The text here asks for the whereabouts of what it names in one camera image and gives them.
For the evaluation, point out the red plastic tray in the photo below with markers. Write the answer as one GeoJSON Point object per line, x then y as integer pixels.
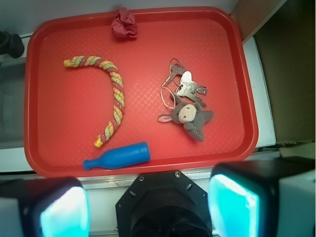
{"type": "Point", "coordinates": [87, 92]}

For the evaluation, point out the grey plush animal keychain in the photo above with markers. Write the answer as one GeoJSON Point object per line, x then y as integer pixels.
{"type": "Point", "coordinates": [191, 117]}

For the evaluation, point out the blue plastic bottle toy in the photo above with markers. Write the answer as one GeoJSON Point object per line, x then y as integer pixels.
{"type": "Point", "coordinates": [120, 157]}

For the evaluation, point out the brown cardboard box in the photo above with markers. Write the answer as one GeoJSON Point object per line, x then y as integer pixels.
{"type": "Point", "coordinates": [285, 35]}

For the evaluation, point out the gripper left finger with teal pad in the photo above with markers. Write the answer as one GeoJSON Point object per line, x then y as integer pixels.
{"type": "Point", "coordinates": [50, 207]}

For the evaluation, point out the black knob at left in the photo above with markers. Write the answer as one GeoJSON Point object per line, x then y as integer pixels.
{"type": "Point", "coordinates": [11, 44]}

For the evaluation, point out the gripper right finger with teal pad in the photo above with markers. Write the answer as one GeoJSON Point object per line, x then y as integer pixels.
{"type": "Point", "coordinates": [264, 198]}

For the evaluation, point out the silver key bunch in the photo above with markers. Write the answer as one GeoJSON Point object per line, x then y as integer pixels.
{"type": "Point", "coordinates": [185, 86]}

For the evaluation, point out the crumpled dark red paper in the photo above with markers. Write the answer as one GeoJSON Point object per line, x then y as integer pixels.
{"type": "Point", "coordinates": [124, 24]}

